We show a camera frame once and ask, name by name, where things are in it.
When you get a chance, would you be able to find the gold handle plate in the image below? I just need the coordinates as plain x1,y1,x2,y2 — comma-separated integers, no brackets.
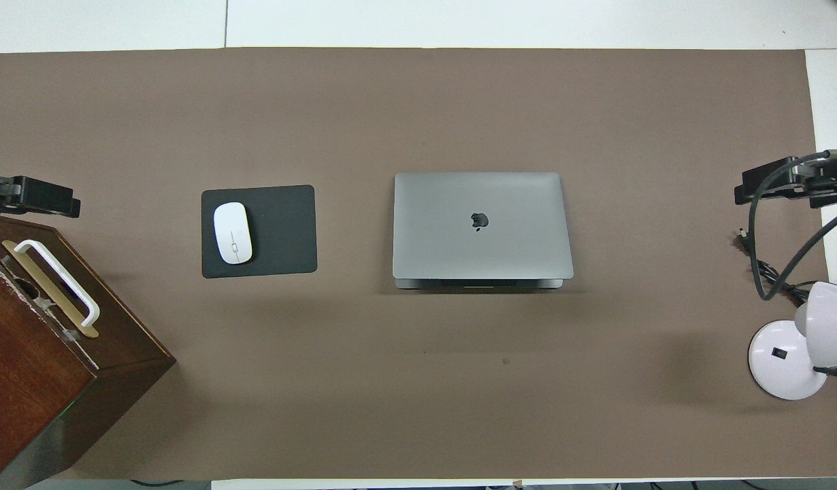
1,240,99,339

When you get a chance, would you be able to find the white computer mouse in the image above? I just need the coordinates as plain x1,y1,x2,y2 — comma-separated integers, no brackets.
213,202,253,265

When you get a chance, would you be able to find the black mouse pad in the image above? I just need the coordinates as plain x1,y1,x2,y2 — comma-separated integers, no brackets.
201,184,318,279

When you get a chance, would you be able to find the black lamp power cable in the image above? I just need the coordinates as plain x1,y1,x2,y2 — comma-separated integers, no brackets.
734,230,810,305

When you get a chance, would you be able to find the grey aluminium laptop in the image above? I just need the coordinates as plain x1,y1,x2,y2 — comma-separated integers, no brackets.
392,171,574,291

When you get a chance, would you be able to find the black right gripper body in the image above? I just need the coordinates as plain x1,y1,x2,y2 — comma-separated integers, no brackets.
798,158,837,208

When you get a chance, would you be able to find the white box handle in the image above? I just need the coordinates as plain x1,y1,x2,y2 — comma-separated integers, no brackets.
14,240,101,327

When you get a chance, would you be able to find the brown table mat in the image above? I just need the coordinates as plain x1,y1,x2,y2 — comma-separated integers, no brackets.
0,48,837,480

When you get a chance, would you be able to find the dark brown wooden box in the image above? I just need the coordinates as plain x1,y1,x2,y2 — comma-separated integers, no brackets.
0,212,177,490

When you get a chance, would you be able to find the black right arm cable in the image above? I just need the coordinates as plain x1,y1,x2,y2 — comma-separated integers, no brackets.
748,151,837,301

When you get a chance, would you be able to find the white desk lamp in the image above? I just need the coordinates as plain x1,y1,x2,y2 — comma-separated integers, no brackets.
748,281,837,401

